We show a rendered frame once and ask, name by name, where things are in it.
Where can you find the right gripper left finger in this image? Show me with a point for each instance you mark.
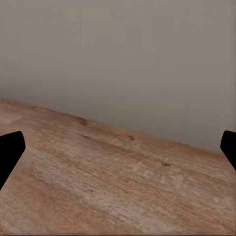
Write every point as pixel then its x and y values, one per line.
pixel 12 146

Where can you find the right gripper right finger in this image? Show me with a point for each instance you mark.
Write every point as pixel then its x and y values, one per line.
pixel 228 146

